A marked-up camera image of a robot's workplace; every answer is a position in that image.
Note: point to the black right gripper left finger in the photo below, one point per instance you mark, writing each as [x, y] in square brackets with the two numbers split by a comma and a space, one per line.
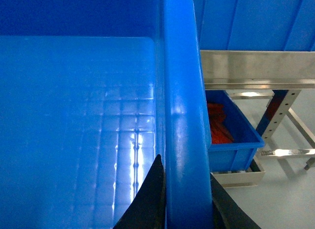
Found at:
[147, 211]

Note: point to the blue crate on upper shelf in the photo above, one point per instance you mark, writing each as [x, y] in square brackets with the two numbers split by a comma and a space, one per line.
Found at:
[258, 25]

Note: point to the large blue plastic crate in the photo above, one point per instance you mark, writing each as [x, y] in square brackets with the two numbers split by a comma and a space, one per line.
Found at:
[91, 91]

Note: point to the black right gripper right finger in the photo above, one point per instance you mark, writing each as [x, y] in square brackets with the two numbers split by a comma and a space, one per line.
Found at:
[226, 212]

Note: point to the stainless steel roller shelf rack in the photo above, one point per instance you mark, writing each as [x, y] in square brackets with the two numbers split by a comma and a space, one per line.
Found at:
[277, 76]

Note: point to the small blue bin red parts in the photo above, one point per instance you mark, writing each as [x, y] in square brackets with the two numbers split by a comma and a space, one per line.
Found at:
[239, 154]

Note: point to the red packaged parts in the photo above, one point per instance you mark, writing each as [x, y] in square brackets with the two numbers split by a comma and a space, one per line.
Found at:
[219, 133]

